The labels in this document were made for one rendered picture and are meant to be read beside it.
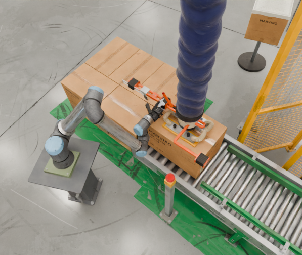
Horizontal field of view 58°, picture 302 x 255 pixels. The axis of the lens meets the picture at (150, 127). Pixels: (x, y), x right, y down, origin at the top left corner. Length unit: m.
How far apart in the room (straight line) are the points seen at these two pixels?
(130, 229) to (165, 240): 0.37
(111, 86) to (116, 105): 0.29
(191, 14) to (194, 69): 0.37
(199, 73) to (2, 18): 4.59
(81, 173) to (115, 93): 1.09
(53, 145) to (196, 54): 1.35
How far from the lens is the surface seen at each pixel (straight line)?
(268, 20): 3.54
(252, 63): 4.30
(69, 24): 5.14
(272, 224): 2.61
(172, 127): 2.32
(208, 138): 2.32
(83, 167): 2.50
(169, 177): 2.05
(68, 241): 3.14
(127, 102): 3.03
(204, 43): 1.54
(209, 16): 1.44
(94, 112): 1.88
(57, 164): 2.47
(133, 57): 3.50
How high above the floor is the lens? 2.94
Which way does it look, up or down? 58 degrees down
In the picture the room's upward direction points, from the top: 5 degrees counter-clockwise
